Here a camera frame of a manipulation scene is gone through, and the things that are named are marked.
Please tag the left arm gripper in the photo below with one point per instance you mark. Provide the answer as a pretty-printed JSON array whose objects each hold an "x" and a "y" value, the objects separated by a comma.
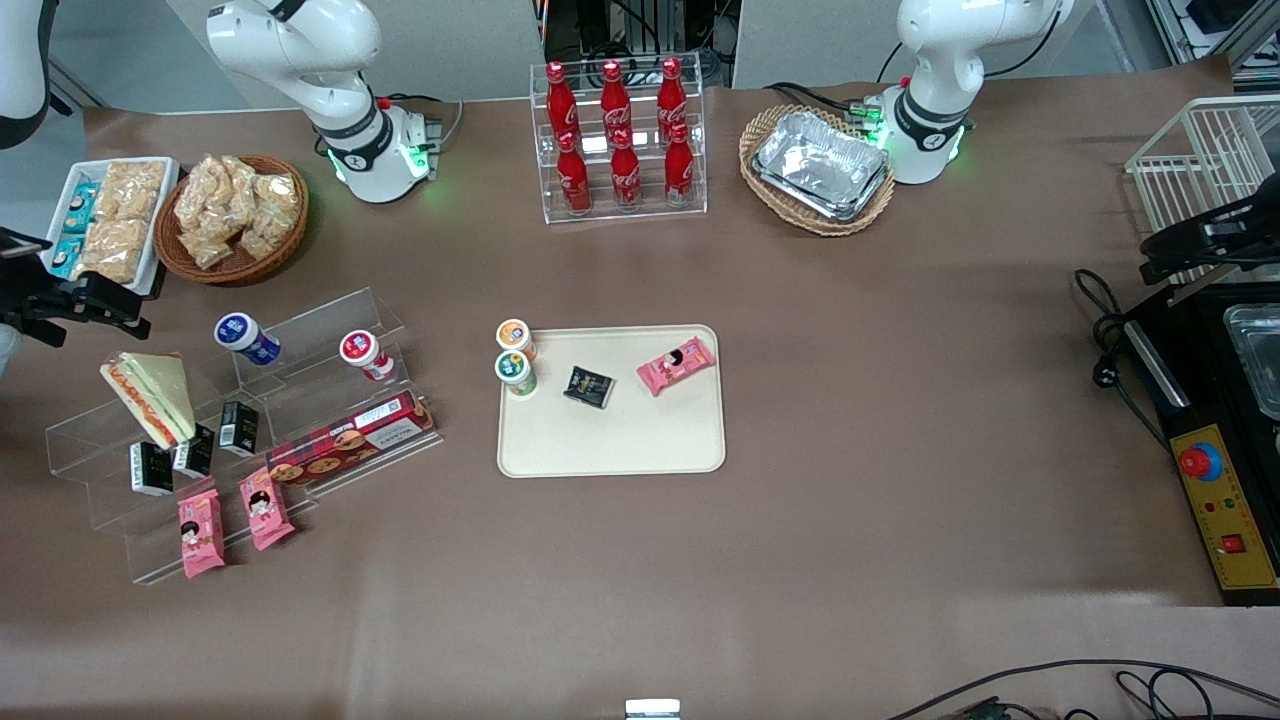
[{"x": 1232, "y": 228}]

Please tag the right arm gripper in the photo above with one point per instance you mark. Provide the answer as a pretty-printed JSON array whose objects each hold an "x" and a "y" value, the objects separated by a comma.
[{"x": 48, "y": 301}]

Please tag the triangle sandwich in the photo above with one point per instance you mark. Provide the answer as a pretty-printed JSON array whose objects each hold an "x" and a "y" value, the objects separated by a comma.
[{"x": 150, "y": 395}]

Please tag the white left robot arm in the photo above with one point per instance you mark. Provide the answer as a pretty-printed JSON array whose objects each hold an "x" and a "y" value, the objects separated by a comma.
[{"x": 940, "y": 60}]

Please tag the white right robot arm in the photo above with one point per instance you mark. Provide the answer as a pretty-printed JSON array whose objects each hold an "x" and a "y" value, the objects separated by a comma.
[{"x": 330, "y": 60}]

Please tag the steel tray in machine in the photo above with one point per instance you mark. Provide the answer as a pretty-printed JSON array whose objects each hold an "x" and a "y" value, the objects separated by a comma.
[{"x": 1258, "y": 360}]

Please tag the aluminium foil tray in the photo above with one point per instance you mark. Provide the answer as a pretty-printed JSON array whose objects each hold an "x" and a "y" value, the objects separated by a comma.
[
  {"x": 820, "y": 160},
  {"x": 838, "y": 215}
]

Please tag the beige plastic tray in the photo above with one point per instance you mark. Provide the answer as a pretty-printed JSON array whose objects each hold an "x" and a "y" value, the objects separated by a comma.
[{"x": 610, "y": 440}]

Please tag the small teal packet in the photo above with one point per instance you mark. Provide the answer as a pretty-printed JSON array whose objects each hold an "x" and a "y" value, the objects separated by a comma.
[
  {"x": 67, "y": 256},
  {"x": 81, "y": 208}
]

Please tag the rice cracker pack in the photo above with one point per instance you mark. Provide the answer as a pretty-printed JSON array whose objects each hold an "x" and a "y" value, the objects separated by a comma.
[
  {"x": 115, "y": 250},
  {"x": 132, "y": 190}
]

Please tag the white rectangular dish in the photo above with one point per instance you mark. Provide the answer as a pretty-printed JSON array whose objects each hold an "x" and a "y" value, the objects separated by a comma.
[{"x": 160, "y": 225}]

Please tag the clear bag of puffed snacks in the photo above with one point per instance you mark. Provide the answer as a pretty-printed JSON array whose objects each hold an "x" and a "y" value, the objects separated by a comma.
[
  {"x": 207, "y": 248},
  {"x": 264, "y": 235},
  {"x": 241, "y": 178},
  {"x": 228, "y": 217},
  {"x": 278, "y": 193},
  {"x": 200, "y": 188}
]

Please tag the black sealing machine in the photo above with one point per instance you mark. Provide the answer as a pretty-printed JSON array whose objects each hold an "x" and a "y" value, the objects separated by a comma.
[{"x": 1200, "y": 400}]

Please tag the clear acrylic stepped shelf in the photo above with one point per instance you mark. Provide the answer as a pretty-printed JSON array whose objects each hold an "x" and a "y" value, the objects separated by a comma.
[
  {"x": 95, "y": 480},
  {"x": 310, "y": 330}
]

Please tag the dark brown wicker basket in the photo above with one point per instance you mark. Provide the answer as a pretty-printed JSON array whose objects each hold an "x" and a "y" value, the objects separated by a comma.
[{"x": 235, "y": 268}]

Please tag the small black carton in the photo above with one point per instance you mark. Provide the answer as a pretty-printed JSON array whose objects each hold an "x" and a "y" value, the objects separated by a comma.
[
  {"x": 239, "y": 428},
  {"x": 151, "y": 469},
  {"x": 197, "y": 457}
]

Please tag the blue lid cup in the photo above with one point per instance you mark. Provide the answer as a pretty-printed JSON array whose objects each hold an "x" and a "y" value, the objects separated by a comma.
[{"x": 245, "y": 337}]

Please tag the red emergency stop button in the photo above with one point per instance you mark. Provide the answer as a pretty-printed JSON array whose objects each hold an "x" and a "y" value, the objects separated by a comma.
[{"x": 1200, "y": 461}]

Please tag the pink snack pack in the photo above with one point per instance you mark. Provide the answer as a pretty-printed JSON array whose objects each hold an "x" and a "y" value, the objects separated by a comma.
[
  {"x": 677, "y": 366},
  {"x": 266, "y": 510},
  {"x": 201, "y": 533}
]

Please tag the red lid cup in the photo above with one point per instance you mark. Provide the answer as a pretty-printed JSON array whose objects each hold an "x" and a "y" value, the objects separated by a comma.
[{"x": 365, "y": 353}]

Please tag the red cookie box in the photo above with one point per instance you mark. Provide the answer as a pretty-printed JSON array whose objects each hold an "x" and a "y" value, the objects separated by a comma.
[{"x": 350, "y": 438}]

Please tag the brown table cover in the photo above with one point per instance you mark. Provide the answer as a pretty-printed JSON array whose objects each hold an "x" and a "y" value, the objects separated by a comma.
[{"x": 900, "y": 400}]

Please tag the light wicker basket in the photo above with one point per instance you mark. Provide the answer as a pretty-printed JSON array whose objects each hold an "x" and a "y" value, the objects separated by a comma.
[{"x": 765, "y": 130}]

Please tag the orange lid cup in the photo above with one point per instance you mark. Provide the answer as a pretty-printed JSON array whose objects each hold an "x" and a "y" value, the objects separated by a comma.
[{"x": 514, "y": 336}]

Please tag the green lid cup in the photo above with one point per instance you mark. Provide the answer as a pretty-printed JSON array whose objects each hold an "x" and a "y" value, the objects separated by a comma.
[{"x": 516, "y": 372}]

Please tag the red cola bottle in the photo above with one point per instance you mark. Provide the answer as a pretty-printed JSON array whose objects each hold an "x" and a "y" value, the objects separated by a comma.
[
  {"x": 574, "y": 180},
  {"x": 680, "y": 170},
  {"x": 626, "y": 175},
  {"x": 562, "y": 105},
  {"x": 614, "y": 100},
  {"x": 671, "y": 95}
]

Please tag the black snack packet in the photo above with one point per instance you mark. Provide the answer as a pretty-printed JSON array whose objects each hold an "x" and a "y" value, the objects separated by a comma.
[{"x": 588, "y": 387}]

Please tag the clear acrylic bottle rack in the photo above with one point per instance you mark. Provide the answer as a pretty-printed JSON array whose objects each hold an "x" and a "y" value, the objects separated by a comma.
[{"x": 645, "y": 215}]

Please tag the black equipment rack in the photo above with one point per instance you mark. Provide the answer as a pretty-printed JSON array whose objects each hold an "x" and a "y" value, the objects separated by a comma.
[{"x": 640, "y": 30}]

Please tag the white rectangular device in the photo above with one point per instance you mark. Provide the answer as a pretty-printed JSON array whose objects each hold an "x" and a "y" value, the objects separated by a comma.
[{"x": 652, "y": 709}]

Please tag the aluminium frame structure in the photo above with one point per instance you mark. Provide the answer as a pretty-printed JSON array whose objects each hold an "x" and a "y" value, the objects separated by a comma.
[{"x": 1220, "y": 30}]

